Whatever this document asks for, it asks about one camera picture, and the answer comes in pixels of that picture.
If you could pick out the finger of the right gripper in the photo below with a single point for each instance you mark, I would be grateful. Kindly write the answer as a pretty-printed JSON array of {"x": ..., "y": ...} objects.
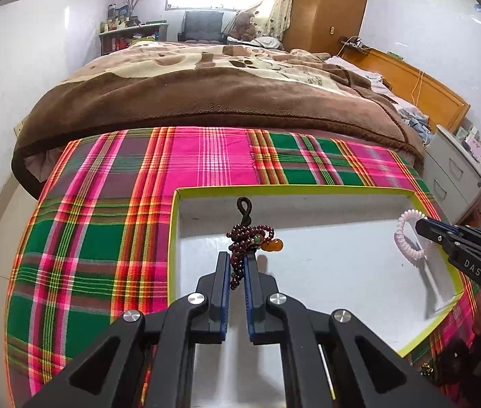
[{"x": 434, "y": 230}]

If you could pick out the grey armchair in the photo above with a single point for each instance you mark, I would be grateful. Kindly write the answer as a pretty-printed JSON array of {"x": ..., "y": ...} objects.
[{"x": 201, "y": 26}]

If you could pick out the brown fleece bed blanket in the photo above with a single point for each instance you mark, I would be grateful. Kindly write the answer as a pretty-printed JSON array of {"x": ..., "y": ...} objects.
[{"x": 154, "y": 83}]

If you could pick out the wooden wardrobe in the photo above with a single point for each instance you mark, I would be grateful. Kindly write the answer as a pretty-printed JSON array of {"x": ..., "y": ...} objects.
[{"x": 321, "y": 26}]

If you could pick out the grey bedside drawer cabinet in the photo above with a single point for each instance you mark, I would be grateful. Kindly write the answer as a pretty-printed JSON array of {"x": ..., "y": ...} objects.
[{"x": 452, "y": 175}]

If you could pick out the yellow shallow cardboard box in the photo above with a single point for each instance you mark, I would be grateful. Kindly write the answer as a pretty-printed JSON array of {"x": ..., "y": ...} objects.
[{"x": 339, "y": 252}]

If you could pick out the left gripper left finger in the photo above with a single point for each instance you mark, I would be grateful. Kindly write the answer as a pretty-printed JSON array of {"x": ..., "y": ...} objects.
[{"x": 146, "y": 359}]

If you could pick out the brown teddy bear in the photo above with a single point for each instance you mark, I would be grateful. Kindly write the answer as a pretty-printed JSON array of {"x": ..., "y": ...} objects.
[{"x": 242, "y": 27}]

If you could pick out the cluttered wall shelf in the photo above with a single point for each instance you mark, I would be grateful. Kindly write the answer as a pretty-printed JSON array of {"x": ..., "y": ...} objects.
[{"x": 121, "y": 28}]

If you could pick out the pink green plaid tablecloth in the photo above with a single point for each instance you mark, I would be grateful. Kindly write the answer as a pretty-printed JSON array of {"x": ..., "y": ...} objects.
[{"x": 97, "y": 243}]

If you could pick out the wooden headboard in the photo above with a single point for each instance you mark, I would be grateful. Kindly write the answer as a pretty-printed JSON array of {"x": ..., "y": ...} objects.
[{"x": 443, "y": 106}]

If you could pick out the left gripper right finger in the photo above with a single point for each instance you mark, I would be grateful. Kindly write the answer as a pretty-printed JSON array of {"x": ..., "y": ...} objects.
[{"x": 330, "y": 360}]

